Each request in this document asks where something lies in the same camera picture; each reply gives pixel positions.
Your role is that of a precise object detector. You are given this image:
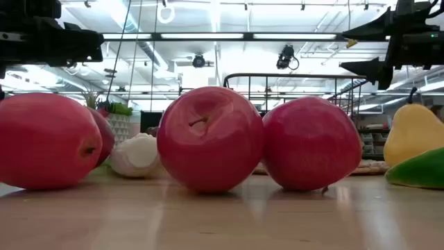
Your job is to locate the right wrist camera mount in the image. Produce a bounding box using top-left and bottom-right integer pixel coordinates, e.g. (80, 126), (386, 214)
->
(395, 0), (436, 26)

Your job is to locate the storage shelf with bins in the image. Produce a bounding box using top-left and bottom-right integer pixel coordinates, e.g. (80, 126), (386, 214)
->
(357, 114), (393, 161)

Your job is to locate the yellow pear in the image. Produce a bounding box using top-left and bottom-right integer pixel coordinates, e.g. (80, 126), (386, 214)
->
(383, 86), (444, 167)

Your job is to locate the black cabinet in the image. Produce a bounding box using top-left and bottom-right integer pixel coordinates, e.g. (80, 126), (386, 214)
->
(140, 110), (164, 133)

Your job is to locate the gold wire basket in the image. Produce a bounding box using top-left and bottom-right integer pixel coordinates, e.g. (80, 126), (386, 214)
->
(223, 72), (368, 117)

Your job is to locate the long black hanging cable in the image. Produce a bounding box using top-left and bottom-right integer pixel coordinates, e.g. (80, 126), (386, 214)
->
(105, 0), (133, 102)

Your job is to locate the succulent in white patterned pot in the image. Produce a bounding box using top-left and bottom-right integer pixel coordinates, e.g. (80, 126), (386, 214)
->
(81, 89), (135, 146)

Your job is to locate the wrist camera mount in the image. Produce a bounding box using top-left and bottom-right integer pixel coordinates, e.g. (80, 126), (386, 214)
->
(395, 0), (436, 26)
(0, 0), (62, 19)

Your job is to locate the red apple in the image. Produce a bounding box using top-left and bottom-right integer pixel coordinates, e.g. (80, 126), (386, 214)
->
(156, 85), (266, 194)
(262, 96), (364, 192)
(0, 92), (103, 191)
(86, 106), (116, 168)

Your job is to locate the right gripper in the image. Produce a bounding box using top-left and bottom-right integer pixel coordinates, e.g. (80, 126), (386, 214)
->
(339, 6), (444, 91)

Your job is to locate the white hanging ring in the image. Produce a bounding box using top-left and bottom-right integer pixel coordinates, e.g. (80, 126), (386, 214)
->
(156, 1), (176, 25)

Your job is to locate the long ceiling light fixture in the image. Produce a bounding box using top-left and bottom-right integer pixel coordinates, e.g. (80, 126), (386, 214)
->
(102, 31), (391, 42)

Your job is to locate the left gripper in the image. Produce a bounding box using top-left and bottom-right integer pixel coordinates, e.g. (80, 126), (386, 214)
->
(0, 16), (105, 80)

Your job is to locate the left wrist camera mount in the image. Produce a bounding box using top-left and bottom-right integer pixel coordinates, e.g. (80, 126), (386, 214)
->
(0, 0), (62, 19)

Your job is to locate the watermelon slice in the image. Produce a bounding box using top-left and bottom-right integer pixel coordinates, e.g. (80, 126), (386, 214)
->
(384, 147), (444, 190)

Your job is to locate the green and white leek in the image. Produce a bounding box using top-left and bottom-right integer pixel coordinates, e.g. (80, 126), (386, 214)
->
(99, 133), (167, 180)

